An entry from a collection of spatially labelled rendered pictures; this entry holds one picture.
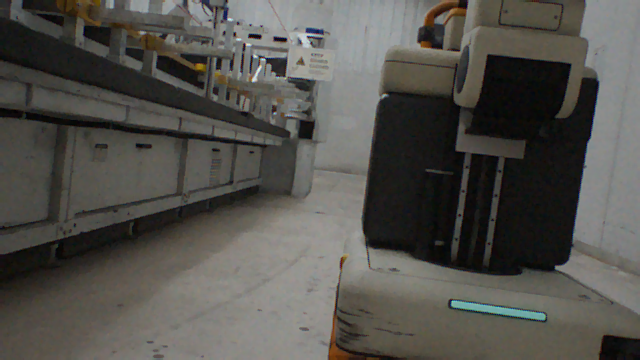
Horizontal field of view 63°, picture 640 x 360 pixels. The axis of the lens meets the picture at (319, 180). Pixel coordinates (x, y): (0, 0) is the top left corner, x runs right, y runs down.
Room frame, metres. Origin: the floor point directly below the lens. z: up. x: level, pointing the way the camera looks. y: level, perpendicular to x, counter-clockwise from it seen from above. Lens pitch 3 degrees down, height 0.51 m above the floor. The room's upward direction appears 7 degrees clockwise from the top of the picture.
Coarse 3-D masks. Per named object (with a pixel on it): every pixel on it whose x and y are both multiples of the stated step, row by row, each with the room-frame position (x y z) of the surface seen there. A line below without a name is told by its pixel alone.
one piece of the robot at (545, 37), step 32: (480, 0) 1.09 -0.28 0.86; (512, 0) 1.08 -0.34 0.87; (544, 0) 1.07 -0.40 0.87; (576, 0) 1.07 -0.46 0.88; (480, 32) 1.05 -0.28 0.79; (512, 32) 1.05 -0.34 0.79; (544, 32) 1.08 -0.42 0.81; (576, 32) 1.08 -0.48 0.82; (480, 64) 1.05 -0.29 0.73; (576, 64) 1.04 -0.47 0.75; (576, 96) 1.05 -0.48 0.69
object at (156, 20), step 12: (24, 0) 1.40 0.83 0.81; (36, 0) 1.40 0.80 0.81; (36, 12) 1.42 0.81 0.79; (48, 12) 1.40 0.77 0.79; (96, 12) 1.39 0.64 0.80; (108, 12) 1.39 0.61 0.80; (120, 12) 1.39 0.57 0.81; (132, 12) 1.39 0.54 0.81; (144, 12) 1.38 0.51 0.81; (144, 24) 1.40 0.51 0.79; (156, 24) 1.38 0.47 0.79; (168, 24) 1.38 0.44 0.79; (180, 24) 1.38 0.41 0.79
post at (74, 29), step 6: (66, 18) 1.35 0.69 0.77; (72, 18) 1.35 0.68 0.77; (78, 18) 1.36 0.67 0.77; (66, 24) 1.35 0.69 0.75; (72, 24) 1.35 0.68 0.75; (78, 24) 1.36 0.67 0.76; (66, 30) 1.35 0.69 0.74; (72, 30) 1.35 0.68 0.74; (78, 30) 1.36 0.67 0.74; (72, 36) 1.35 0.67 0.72; (78, 36) 1.36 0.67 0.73
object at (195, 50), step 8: (128, 40) 1.90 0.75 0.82; (136, 40) 1.90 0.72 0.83; (168, 48) 1.89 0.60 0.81; (176, 48) 1.89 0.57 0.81; (184, 48) 1.89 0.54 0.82; (192, 48) 1.88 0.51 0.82; (200, 48) 1.88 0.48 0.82; (208, 48) 1.88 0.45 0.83; (216, 48) 1.88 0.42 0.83; (224, 48) 1.88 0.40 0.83; (208, 56) 1.89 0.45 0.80; (216, 56) 1.88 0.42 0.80; (224, 56) 1.88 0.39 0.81; (232, 56) 1.90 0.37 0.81
